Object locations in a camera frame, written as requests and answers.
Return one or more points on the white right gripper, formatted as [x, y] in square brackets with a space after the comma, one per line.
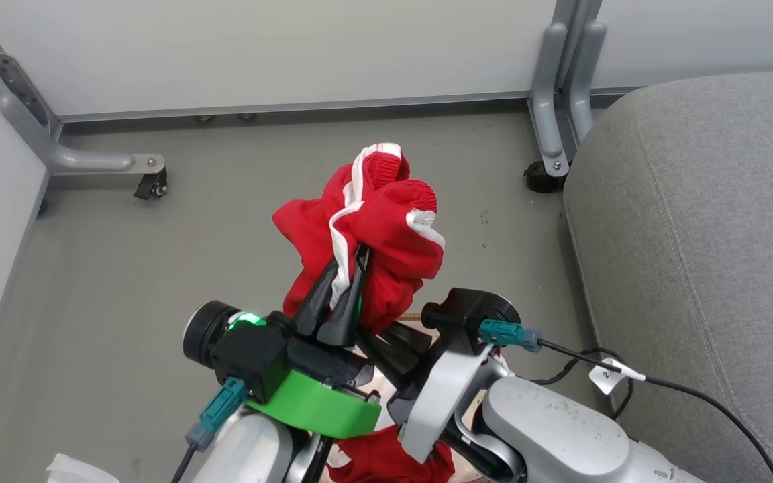
[443, 396]

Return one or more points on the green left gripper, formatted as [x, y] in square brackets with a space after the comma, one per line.
[313, 406]

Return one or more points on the red shorts with white stripes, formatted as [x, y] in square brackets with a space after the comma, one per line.
[386, 235]

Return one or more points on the red garment with white trim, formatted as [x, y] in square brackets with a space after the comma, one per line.
[386, 463]

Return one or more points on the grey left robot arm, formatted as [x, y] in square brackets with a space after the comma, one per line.
[252, 449]

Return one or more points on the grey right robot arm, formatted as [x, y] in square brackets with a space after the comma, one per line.
[561, 436]

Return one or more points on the white perforated laundry basket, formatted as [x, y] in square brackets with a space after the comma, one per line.
[376, 399]

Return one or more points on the grey fabric sofa seat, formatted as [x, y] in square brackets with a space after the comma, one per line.
[702, 268]

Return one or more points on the black caster wheel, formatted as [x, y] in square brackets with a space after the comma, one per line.
[542, 178]
[153, 184]

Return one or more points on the grey metal partition leg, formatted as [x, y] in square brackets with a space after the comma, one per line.
[547, 100]
[586, 80]

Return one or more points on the white crumpled plastic piece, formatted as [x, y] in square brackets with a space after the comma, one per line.
[78, 471]

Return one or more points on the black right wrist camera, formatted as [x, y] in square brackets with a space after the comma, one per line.
[464, 312]

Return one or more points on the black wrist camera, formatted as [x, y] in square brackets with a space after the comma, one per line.
[464, 312]
[252, 352]

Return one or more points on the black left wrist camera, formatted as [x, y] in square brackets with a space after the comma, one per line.
[252, 352]

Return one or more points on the grey partition bottom rail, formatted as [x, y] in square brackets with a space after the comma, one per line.
[292, 107]

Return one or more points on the grey partition post with foot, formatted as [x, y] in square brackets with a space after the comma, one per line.
[37, 127]

